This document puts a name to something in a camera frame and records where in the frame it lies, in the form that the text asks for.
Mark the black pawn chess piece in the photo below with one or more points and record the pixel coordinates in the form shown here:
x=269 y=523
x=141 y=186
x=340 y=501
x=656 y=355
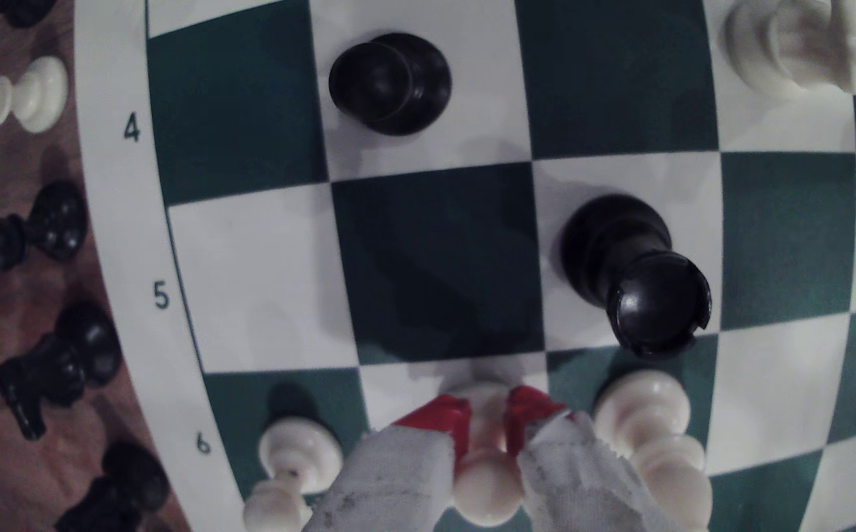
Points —
x=51 y=222
x=389 y=81

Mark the white pawn chess piece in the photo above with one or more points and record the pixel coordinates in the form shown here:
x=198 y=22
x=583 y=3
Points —
x=299 y=454
x=483 y=488
x=649 y=414
x=29 y=92

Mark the green and white chess mat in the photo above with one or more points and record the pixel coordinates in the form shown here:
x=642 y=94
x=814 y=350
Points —
x=435 y=258

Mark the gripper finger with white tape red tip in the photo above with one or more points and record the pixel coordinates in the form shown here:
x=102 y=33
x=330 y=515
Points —
x=391 y=480
x=583 y=480

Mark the black knight chess piece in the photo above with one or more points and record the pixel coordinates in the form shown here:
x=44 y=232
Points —
x=66 y=362

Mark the white rook chess piece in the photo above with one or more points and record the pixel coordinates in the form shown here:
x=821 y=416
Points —
x=797 y=44

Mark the black rook chess piece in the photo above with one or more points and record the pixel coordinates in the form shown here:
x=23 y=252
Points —
x=635 y=273

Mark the black bishop chess piece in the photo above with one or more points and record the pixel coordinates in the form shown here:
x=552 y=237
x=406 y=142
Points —
x=129 y=480

